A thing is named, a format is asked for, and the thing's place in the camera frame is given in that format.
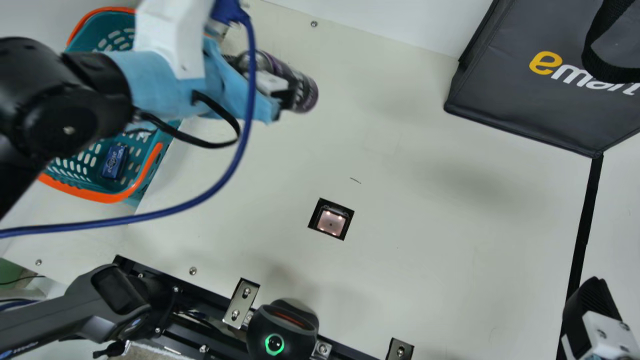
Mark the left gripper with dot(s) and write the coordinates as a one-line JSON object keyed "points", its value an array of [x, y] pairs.
{"points": [[150, 85]]}

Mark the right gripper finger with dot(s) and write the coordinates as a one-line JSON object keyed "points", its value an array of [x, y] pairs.
{"points": [[592, 310]]}

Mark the purple can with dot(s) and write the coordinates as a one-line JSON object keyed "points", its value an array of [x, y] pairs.
{"points": [[301, 86]]}

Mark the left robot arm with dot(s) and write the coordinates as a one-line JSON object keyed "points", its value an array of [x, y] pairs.
{"points": [[45, 110]]}

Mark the small square scanner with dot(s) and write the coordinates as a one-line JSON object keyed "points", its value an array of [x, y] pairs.
{"points": [[331, 222]]}

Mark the teal shopping basket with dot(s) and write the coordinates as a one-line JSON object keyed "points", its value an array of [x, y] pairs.
{"points": [[85, 167]]}

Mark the black strip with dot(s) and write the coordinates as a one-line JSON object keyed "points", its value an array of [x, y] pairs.
{"points": [[585, 225]]}

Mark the blue rectangular tin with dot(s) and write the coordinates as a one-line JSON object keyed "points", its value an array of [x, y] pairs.
{"points": [[114, 161]]}

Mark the black device with green light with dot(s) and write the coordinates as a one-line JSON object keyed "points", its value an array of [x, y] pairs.
{"points": [[280, 330]]}

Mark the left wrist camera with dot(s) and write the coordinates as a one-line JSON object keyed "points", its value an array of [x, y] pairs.
{"points": [[170, 35]]}

